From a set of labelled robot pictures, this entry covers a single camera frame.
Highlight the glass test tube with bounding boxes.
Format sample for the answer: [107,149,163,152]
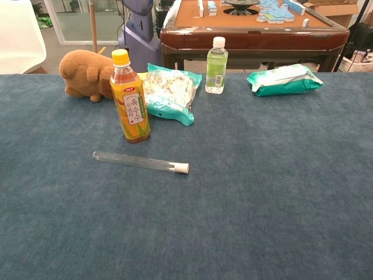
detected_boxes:
[92,150,190,175]

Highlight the blue robot base machine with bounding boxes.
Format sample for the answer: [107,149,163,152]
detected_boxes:
[118,0,161,65]

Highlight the teal snack bag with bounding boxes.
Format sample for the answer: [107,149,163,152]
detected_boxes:
[136,62,203,127]

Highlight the yellow corn tea bottle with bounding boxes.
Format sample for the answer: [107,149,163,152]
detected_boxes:
[109,48,152,145]

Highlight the blue table mat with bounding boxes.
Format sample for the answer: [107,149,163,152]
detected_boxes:
[0,72,373,280]

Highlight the green label water bottle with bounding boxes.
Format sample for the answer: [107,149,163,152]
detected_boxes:
[205,36,229,95]

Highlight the teal wet wipes pack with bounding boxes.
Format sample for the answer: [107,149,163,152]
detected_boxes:
[247,64,324,97]

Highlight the brown capybara plush toy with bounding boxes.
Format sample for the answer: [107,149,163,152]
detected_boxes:
[59,49,116,103]

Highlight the brown mahjong table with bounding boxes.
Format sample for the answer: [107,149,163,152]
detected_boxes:
[160,0,350,73]

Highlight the wooden pole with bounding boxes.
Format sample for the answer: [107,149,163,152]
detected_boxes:
[89,0,99,54]

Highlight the black tripod stand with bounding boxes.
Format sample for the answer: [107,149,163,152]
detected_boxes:
[333,0,373,72]

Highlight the white box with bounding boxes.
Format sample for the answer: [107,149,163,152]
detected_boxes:
[339,49,373,73]

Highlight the white chair wooden legs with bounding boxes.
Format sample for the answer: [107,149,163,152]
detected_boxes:
[0,0,47,75]

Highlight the cardboard box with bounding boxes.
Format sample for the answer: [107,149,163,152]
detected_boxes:
[308,0,361,29]

